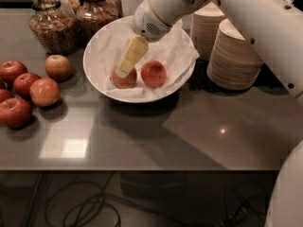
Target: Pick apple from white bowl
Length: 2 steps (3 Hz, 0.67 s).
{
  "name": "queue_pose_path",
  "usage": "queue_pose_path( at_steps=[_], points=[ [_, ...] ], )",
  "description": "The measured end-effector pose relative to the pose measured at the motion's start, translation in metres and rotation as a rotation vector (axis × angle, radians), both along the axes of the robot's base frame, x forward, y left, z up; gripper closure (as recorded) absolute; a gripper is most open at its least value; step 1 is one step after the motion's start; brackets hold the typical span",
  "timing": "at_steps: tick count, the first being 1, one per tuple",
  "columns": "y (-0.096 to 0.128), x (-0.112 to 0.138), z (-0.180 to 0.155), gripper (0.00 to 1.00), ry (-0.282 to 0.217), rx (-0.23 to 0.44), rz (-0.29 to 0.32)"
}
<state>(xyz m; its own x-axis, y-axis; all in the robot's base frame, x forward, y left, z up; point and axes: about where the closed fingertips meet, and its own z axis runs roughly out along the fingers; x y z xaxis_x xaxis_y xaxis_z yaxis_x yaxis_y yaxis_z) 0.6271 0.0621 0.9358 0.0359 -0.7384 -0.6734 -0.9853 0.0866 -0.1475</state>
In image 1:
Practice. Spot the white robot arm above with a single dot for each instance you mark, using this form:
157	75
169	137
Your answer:
274	29

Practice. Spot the white paper liner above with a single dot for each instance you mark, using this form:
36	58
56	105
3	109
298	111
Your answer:
176	51

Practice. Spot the white ceramic bowl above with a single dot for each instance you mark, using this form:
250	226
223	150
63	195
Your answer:
98	48

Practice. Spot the glass granola jar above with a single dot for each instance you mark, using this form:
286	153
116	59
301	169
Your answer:
55	30
94	15

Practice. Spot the red apple far left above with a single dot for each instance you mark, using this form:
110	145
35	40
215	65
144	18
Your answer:
10	70

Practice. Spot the black mat under bowls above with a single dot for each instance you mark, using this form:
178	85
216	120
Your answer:
199	79

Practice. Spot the yellowish apple on table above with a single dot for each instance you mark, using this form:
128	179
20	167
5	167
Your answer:
58	67

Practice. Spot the dark red apple bottom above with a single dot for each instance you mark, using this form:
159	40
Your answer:
15	112

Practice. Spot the red apple middle left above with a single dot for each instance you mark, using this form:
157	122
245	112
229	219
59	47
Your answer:
22	84

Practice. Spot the stack paper bowls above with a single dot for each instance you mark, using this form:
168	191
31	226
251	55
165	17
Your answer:
233	64
204	27

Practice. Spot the front stack paper bowls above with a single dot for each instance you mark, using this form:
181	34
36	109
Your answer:
233	64

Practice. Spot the red apple at edge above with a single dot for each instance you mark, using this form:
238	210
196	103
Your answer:
5	94

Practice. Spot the rear stack paper bowls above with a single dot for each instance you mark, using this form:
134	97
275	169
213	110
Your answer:
204	27

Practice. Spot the pale red apple front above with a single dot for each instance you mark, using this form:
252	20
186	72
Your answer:
45	92

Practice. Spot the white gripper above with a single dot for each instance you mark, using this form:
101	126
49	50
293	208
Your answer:
146	20

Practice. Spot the left glass granola jar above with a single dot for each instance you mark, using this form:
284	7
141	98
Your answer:
55	30

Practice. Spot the right glass granola jar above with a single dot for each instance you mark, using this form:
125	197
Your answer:
94	15

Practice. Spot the back glass jar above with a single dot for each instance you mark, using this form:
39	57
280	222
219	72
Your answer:
70	6

